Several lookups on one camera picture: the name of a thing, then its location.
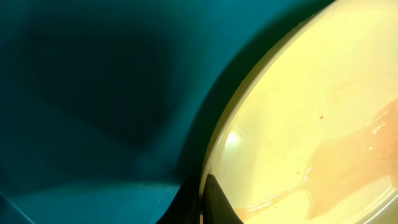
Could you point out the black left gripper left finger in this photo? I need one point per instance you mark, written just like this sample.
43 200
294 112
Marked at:
184 208

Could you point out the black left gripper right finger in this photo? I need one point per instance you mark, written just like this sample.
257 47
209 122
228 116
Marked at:
215 205

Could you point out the yellow-green rimmed plate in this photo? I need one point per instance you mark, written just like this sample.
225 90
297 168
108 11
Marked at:
310 136

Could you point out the teal plastic serving tray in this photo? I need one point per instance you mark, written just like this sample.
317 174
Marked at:
107 106

